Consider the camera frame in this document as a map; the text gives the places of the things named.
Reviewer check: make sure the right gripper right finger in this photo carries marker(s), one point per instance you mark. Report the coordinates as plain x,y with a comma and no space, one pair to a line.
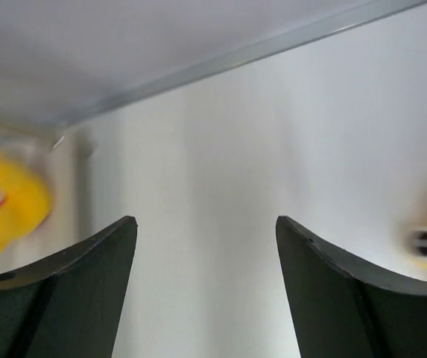
344,306

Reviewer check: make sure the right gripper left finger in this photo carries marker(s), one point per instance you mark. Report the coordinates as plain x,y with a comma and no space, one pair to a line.
69,304

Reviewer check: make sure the yellow plush right front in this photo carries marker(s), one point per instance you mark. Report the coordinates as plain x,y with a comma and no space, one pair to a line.
26,200

